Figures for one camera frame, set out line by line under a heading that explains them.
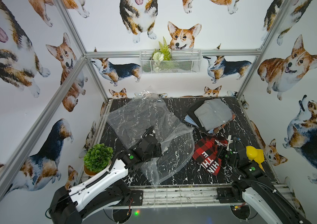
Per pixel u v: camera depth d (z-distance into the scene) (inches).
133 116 43.4
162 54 32.2
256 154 30.9
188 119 41.4
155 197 29.5
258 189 20.7
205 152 34.1
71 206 15.4
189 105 45.5
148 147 22.4
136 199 29.0
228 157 27.2
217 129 39.4
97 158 28.3
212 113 37.4
